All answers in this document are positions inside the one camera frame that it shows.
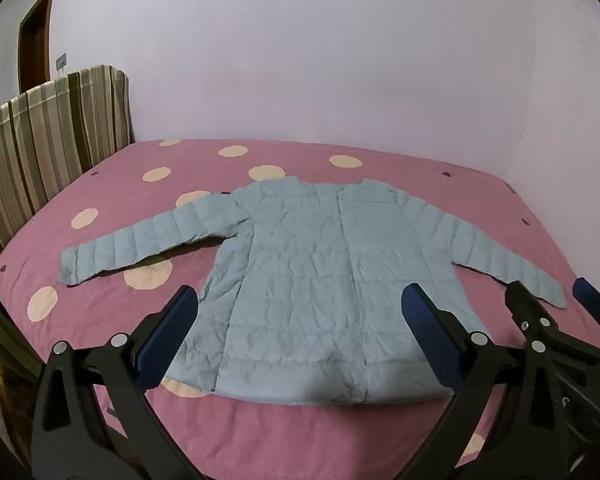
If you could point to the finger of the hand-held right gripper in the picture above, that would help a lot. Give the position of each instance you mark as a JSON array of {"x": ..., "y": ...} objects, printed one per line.
[
  {"x": 592, "y": 300},
  {"x": 522, "y": 302}
]

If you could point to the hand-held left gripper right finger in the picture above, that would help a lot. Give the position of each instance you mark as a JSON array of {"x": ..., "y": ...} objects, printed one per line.
[{"x": 422, "y": 332}]

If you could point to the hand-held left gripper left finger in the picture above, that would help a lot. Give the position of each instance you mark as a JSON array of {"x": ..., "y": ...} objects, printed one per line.
[{"x": 169, "y": 337}]

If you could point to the light blue puffer jacket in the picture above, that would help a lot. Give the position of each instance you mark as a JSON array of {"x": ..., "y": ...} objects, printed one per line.
[{"x": 300, "y": 285}]

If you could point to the pink dotted bed sheet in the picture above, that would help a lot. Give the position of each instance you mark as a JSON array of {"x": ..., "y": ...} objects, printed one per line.
[{"x": 290, "y": 435}]

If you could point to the striped headboard cover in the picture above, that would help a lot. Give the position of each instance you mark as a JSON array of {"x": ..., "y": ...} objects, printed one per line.
[{"x": 40, "y": 145}]

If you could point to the brown wooden door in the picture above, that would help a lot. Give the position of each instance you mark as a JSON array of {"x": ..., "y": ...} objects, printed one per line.
[{"x": 36, "y": 40}]

